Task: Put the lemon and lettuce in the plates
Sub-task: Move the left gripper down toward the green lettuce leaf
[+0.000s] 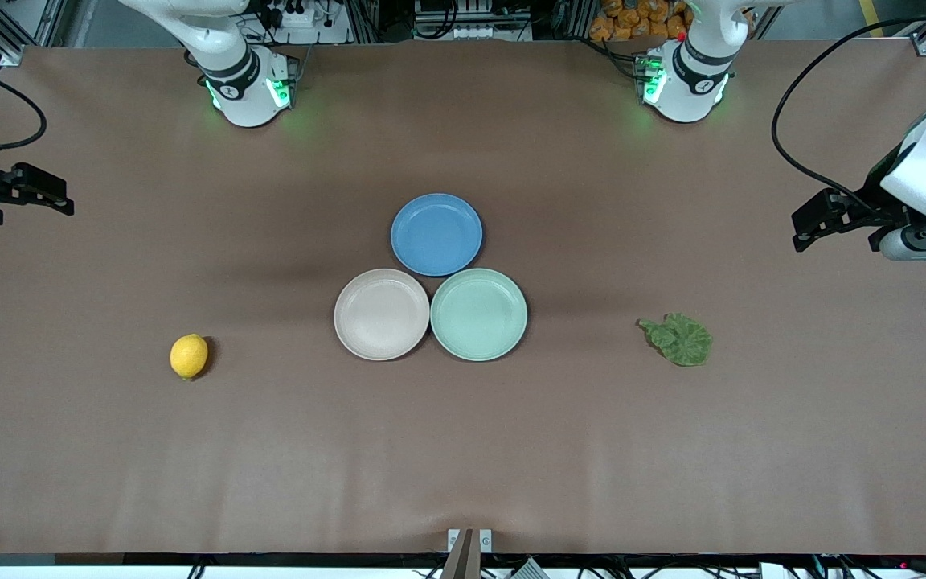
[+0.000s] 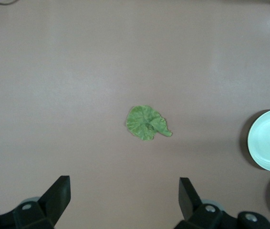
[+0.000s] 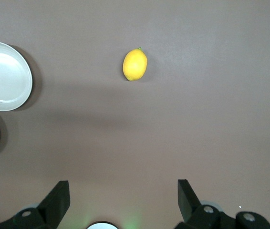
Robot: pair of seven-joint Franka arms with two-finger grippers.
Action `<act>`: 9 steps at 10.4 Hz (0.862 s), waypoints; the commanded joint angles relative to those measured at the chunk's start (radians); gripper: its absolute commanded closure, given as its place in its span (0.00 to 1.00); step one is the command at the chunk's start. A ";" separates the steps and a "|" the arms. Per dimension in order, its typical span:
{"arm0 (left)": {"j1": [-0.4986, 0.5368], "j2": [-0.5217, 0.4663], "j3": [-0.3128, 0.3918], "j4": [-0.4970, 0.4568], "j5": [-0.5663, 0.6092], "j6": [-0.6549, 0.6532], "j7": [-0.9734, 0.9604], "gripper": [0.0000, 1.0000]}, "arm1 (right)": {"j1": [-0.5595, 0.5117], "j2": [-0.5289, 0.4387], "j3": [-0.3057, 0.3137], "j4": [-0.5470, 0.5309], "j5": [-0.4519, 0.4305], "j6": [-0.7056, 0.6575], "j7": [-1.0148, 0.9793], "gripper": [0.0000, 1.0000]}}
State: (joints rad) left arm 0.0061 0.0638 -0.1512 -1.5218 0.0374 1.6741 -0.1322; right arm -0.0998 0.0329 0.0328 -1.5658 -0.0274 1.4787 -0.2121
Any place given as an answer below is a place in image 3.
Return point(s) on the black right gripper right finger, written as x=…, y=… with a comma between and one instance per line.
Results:
x=187, y=205

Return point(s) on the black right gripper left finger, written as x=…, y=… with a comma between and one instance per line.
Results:
x=54, y=205

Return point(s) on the yellow lemon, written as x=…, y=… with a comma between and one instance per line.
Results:
x=135, y=64

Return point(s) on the brown table cover sheet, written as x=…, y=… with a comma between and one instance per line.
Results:
x=197, y=119

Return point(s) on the beige plate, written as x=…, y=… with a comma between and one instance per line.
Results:
x=3, y=76

